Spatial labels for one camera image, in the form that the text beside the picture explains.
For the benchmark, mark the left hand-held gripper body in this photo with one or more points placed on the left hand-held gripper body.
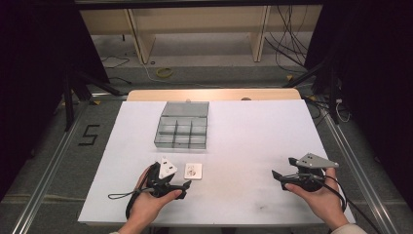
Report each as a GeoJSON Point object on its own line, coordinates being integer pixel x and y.
{"type": "Point", "coordinates": [164, 175]}

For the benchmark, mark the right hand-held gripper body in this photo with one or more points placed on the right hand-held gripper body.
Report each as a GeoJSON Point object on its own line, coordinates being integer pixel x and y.
{"type": "Point", "coordinates": [311, 172]}

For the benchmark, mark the person's right hand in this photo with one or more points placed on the person's right hand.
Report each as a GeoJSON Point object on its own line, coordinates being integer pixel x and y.
{"type": "Point", "coordinates": [321, 201]}

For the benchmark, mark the person's left hand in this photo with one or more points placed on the person's left hand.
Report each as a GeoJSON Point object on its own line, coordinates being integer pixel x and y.
{"type": "Point", "coordinates": [147, 208]}

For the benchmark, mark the small white square packet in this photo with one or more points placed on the small white square packet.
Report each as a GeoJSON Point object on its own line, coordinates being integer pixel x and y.
{"type": "Point", "coordinates": [193, 171]}

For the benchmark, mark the white table sheet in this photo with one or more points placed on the white table sheet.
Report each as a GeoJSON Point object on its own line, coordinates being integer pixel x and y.
{"type": "Point", "coordinates": [253, 136]}

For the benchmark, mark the clear plastic compartment box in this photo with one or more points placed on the clear plastic compartment box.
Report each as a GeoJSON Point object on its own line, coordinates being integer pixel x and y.
{"type": "Point", "coordinates": [181, 130]}

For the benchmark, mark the black metal stand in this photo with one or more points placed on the black metal stand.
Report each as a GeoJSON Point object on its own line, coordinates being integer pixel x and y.
{"type": "Point", "coordinates": [68, 104]}
{"type": "Point", "coordinates": [332, 97]}

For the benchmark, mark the yellow tape roll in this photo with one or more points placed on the yellow tape roll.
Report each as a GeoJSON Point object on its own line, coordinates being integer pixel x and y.
{"type": "Point", "coordinates": [164, 72]}

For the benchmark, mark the black curtain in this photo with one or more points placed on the black curtain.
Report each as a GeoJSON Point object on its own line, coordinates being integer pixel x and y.
{"type": "Point", "coordinates": [35, 81]}
{"type": "Point", "coordinates": [376, 81]}

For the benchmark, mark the wooden shelf unit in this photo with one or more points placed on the wooden shelf unit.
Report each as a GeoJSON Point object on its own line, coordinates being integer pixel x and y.
{"type": "Point", "coordinates": [142, 39]}

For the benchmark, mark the metal floor rail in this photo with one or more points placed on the metal floor rail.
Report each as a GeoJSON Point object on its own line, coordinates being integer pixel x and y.
{"type": "Point", "coordinates": [360, 169]}
{"type": "Point", "coordinates": [48, 169]}

